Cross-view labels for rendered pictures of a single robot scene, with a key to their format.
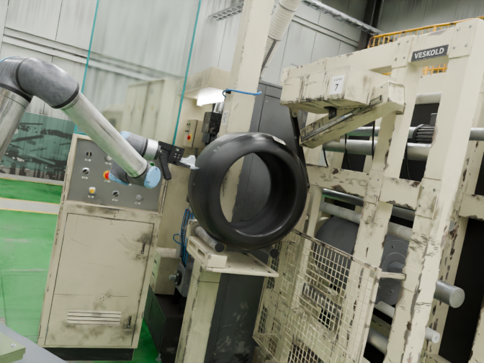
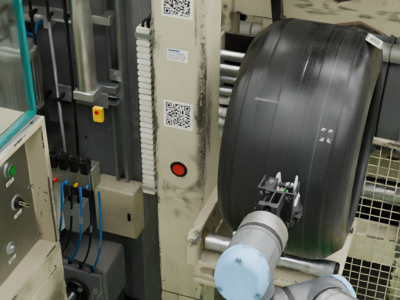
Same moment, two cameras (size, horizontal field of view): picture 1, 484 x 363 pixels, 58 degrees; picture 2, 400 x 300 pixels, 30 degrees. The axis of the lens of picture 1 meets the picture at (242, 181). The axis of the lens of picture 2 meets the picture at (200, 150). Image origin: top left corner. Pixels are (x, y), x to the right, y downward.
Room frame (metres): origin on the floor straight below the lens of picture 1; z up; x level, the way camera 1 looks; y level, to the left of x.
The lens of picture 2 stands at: (1.29, 1.26, 2.16)
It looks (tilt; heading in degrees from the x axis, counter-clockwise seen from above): 34 degrees down; 312
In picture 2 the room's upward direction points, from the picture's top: 1 degrees clockwise
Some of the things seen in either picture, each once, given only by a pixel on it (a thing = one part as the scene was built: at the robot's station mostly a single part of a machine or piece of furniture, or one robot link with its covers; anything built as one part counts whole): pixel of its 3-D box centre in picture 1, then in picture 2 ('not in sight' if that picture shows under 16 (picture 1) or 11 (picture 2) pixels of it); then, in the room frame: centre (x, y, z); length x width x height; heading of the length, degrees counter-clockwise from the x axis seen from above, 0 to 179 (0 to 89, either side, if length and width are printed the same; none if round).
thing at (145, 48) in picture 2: not in sight; (151, 112); (2.45, 0.16, 1.19); 0.05 x 0.04 x 0.48; 113
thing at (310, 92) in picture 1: (330, 93); not in sight; (2.15, -0.34, 1.71); 0.61 x 0.25 x 0.15; 23
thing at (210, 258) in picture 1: (205, 251); (265, 273); (2.10, 0.11, 0.84); 0.36 x 0.09 x 0.06; 23
